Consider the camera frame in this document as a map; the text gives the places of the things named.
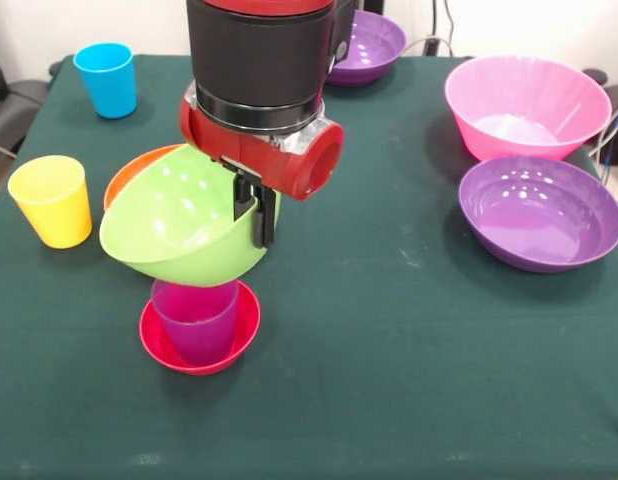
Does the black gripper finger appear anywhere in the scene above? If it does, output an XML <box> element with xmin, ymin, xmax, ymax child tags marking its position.
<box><xmin>252</xmin><ymin>185</ymin><xmax>277</xmax><ymax>250</ymax></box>
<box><xmin>232</xmin><ymin>172</ymin><xmax>256</xmax><ymax>224</ymax></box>

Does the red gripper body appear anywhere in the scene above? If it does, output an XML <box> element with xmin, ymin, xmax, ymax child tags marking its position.
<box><xmin>178</xmin><ymin>82</ymin><xmax>346</xmax><ymax>202</ymax></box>

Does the green bowl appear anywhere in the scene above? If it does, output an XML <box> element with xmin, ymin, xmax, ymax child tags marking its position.
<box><xmin>98</xmin><ymin>143</ymin><xmax>282</xmax><ymax>289</ymax></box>

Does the orange wide shallow bowl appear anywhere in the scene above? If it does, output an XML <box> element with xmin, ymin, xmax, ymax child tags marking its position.
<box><xmin>103</xmin><ymin>143</ymin><xmax>185</xmax><ymax>211</ymax></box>

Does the purple plastic cup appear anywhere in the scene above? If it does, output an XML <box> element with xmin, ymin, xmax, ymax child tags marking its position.
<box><xmin>150</xmin><ymin>278</ymin><xmax>240</xmax><ymax>367</ymax></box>

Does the purple rounded deep bowl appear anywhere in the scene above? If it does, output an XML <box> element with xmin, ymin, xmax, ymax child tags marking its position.
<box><xmin>326</xmin><ymin>9</ymin><xmax>407</xmax><ymax>87</ymax></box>

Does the red small bowl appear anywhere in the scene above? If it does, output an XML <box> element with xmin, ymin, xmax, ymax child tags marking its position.
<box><xmin>138</xmin><ymin>279</ymin><xmax>262</xmax><ymax>376</ymax></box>

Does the blue plastic cup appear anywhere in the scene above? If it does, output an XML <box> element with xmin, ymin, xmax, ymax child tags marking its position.
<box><xmin>72</xmin><ymin>41</ymin><xmax>139</xmax><ymax>120</ymax></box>

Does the yellow plastic cup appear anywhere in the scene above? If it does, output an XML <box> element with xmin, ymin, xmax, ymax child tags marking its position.
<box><xmin>7</xmin><ymin>154</ymin><xmax>94</xmax><ymax>250</ymax></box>

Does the dark green table cloth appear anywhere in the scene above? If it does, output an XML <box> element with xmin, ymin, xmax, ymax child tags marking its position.
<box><xmin>0</xmin><ymin>53</ymin><xmax>618</xmax><ymax>480</ymax></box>

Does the black office chair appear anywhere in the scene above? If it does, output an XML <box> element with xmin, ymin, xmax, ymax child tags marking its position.
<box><xmin>0</xmin><ymin>34</ymin><xmax>53</xmax><ymax>206</ymax></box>

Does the pink large bowl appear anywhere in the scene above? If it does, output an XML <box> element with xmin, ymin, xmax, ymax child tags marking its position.
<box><xmin>443</xmin><ymin>53</ymin><xmax>614</xmax><ymax>163</ymax></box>

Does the purple wide shallow bowl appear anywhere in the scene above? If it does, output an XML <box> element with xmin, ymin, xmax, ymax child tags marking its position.
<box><xmin>457</xmin><ymin>155</ymin><xmax>618</xmax><ymax>274</ymax></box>

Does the black hanging cable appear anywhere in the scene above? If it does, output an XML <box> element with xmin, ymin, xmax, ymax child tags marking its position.
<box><xmin>441</xmin><ymin>0</ymin><xmax>456</xmax><ymax>54</ymax></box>

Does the grey blue cable bundle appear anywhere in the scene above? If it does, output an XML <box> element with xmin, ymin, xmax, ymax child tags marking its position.
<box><xmin>587</xmin><ymin>99</ymin><xmax>618</xmax><ymax>214</ymax></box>

